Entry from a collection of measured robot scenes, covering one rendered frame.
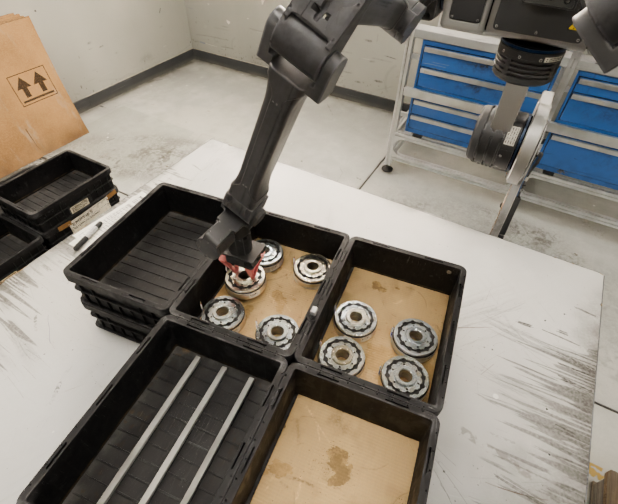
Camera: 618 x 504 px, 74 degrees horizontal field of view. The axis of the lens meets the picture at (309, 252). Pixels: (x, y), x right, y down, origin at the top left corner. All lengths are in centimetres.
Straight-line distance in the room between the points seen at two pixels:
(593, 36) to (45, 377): 125
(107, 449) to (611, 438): 185
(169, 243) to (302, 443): 68
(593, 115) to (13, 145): 355
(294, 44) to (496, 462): 94
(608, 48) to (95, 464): 100
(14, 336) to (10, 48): 249
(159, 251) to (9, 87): 246
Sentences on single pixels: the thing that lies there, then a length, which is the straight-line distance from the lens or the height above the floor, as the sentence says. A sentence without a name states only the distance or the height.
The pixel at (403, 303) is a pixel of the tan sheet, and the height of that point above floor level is 83.
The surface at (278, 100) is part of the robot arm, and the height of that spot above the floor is 140.
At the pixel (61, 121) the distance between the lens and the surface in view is 367.
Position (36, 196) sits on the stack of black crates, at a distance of 226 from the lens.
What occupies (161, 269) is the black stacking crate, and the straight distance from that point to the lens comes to 119.
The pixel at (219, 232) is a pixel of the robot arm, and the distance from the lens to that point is 86.
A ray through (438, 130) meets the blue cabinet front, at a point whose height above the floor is 38.
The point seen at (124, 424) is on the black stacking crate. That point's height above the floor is 83.
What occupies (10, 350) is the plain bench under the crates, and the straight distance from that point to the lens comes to 136.
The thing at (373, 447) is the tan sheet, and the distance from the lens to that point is 90.
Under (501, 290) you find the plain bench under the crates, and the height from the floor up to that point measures 70.
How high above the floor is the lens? 167
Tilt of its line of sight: 45 degrees down
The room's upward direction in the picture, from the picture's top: 2 degrees clockwise
